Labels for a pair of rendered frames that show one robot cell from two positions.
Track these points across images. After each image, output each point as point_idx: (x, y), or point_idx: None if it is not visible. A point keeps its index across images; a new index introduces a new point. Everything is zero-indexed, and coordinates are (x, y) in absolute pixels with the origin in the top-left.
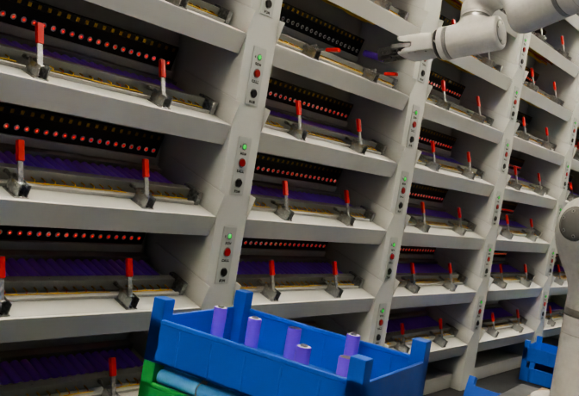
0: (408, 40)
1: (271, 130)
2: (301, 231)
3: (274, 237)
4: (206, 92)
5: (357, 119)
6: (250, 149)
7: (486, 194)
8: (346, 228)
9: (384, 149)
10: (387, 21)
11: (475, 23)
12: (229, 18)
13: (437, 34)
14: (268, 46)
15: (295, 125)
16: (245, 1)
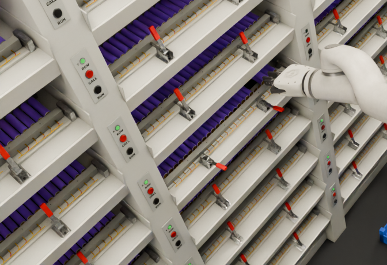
0: (283, 89)
1: (203, 220)
2: (253, 234)
3: (236, 256)
4: (147, 243)
5: (266, 131)
6: (193, 259)
7: None
8: (285, 195)
9: (298, 112)
10: (260, 65)
11: (334, 88)
12: (135, 220)
13: (304, 87)
14: (171, 214)
15: (219, 199)
16: (138, 211)
